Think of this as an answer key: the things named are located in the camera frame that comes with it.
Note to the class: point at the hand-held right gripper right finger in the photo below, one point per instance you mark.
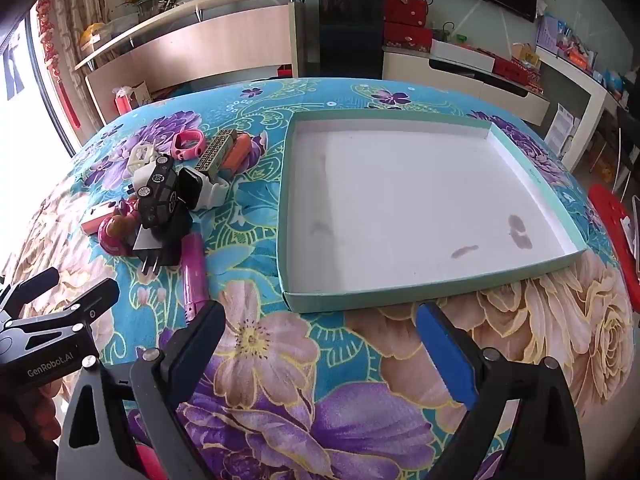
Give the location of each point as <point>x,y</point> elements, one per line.
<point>447,355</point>

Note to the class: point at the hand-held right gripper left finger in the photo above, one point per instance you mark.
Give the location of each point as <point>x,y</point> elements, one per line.
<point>200,342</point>

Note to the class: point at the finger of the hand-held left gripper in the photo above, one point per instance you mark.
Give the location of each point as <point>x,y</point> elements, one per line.
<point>92,296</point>
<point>35,284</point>

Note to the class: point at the pink toy puppy figure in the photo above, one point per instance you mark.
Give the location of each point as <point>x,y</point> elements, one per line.
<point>112,232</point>

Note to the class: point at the magenta tube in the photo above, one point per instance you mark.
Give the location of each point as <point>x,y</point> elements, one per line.
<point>192,270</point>

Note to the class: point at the red bottle white cap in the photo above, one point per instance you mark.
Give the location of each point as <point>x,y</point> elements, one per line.
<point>97,220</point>

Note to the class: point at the black charger plug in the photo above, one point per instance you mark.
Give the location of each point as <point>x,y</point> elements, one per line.
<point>172,240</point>

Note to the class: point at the black toy car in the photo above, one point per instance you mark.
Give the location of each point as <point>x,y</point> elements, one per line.
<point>157,195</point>

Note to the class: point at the white plastic toy frame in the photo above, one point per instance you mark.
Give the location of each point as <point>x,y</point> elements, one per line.
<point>137,160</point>

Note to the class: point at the white smartwatch black screen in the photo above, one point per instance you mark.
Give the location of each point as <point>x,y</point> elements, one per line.
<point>192,187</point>

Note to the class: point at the green cardboard tray box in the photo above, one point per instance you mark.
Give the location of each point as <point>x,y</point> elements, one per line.
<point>400,200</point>

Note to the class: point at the pink toy watch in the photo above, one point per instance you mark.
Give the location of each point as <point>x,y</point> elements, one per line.
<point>175,146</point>

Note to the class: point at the gold patterned box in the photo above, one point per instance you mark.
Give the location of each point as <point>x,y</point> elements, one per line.
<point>215,152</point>

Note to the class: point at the orange and blue case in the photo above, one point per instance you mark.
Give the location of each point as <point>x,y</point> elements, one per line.
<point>239,152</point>

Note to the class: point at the person's left hand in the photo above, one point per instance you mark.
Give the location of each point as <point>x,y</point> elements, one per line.
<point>27,412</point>

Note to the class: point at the floral blanket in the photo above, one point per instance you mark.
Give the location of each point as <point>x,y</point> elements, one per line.
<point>320,370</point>

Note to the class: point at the red tissue box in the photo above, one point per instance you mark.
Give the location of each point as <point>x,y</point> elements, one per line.
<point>125,100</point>

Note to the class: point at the red plastic stool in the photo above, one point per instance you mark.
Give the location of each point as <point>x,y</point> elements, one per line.
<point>607,225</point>

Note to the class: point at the red hanging knot decoration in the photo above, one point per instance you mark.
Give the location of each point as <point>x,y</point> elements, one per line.
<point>52,55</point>

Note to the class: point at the white paper calendar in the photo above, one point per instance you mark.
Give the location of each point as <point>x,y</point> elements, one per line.
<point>561,127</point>

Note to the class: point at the yellow bag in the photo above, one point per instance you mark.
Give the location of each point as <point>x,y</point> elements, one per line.
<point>94,35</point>

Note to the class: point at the light wooden cabinet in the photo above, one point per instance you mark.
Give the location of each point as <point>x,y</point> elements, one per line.
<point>200,55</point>

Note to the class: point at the white television stand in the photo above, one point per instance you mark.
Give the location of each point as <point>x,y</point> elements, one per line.
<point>450,85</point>

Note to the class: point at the black chair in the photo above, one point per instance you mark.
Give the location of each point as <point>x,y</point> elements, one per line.
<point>627,145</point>

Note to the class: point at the red patterned box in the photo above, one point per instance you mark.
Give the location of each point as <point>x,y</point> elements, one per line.
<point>517,74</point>

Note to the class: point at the white desk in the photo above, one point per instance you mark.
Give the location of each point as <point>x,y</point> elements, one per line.
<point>585,90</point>

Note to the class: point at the curved wooden shelf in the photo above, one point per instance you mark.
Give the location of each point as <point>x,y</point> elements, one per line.
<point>190,12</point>

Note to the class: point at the white flat box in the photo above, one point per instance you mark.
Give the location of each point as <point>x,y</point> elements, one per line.
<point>462,55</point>

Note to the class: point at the yellow cardboard box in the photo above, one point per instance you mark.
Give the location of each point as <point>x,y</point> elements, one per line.
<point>525,55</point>

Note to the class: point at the red gift box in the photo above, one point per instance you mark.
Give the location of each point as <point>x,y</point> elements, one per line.
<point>407,37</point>

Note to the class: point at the black water dispenser cabinet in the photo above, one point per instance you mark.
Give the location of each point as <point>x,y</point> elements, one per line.
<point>350,35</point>

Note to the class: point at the purple plastic basket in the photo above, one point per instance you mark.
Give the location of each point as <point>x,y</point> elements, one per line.
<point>550,35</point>

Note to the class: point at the red handbag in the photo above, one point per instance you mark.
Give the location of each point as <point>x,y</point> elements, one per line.
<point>406,5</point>

